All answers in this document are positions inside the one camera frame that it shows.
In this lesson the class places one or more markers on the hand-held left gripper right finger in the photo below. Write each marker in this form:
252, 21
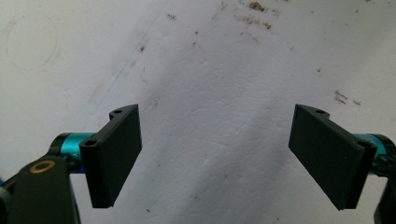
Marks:
327, 155

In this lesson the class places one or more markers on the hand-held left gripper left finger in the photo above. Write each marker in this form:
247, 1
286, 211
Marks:
113, 155

